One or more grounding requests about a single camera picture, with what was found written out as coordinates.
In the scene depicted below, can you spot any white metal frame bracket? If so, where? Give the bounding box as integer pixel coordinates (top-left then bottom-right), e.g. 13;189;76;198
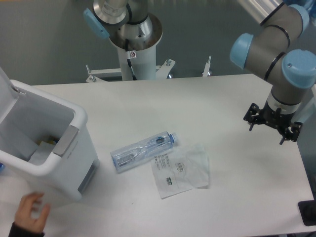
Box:
85;56;212;83

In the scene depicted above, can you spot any clear plastic water bottle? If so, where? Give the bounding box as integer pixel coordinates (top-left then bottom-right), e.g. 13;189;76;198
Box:
110;131;179;173

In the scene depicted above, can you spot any clear plastic bag with label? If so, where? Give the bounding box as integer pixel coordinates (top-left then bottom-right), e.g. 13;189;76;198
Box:
151;144;209;199

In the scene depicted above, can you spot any bare human hand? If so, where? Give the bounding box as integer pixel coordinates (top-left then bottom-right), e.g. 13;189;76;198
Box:
14;192;50;234

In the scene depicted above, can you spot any white plastic trash can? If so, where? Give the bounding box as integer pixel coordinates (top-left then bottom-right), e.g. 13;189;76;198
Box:
0;80;99;205

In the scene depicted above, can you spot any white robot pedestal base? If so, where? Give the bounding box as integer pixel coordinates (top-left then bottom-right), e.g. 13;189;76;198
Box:
110;13;163;81

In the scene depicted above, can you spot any trash inside can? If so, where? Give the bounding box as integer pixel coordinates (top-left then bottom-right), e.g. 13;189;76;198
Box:
14;136;59;165

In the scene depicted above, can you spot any white trash can lid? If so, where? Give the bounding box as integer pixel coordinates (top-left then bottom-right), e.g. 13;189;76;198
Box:
0;68;19;122

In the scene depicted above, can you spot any black sleeve forearm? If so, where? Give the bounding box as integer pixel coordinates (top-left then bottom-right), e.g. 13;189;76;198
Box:
8;222;45;237

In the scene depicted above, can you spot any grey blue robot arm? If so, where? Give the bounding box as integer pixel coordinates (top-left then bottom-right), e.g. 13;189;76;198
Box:
83;0;316;141

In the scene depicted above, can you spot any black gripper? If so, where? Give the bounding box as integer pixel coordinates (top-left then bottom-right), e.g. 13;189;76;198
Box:
243;102;303;145

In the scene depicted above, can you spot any black device at table edge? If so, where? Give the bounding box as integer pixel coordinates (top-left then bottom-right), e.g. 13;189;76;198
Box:
298;200;316;226

